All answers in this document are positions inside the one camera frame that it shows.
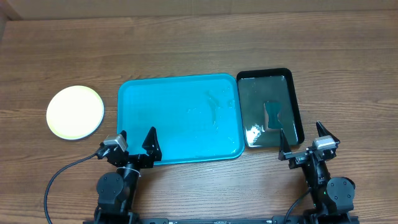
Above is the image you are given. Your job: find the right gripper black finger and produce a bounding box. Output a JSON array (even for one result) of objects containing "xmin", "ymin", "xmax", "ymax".
[
  {"xmin": 316, "ymin": 121, "xmax": 340, "ymax": 144},
  {"xmin": 278, "ymin": 129, "xmax": 292, "ymax": 161}
]

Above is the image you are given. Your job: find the green dish sponge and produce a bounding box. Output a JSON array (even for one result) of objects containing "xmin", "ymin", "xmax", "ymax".
[{"xmin": 264, "ymin": 101, "xmax": 283, "ymax": 131}]

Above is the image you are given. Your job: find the yellow plate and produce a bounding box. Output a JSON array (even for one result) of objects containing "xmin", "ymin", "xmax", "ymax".
[{"xmin": 46, "ymin": 85, "xmax": 105, "ymax": 140}]

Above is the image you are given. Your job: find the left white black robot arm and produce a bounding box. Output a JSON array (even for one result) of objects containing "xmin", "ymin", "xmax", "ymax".
[{"xmin": 94, "ymin": 127, "xmax": 162, "ymax": 223}]

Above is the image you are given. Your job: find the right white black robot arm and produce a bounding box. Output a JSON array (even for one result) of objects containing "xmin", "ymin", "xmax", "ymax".
[{"xmin": 279, "ymin": 121, "xmax": 359, "ymax": 223}]

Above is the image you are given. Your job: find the blue plastic tray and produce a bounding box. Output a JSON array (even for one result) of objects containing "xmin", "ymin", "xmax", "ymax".
[{"xmin": 117, "ymin": 73, "xmax": 245, "ymax": 165}]

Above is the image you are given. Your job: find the black water tray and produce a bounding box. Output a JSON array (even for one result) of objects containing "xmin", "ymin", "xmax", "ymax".
[{"xmin": 236, "ymin": 68, "xmax": 305, "ymax": 148}]

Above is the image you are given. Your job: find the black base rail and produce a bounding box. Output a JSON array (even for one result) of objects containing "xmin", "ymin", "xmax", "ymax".
[{"xmin": 83, "ymin": 215, "xmax": 359, "ymax": 224}]

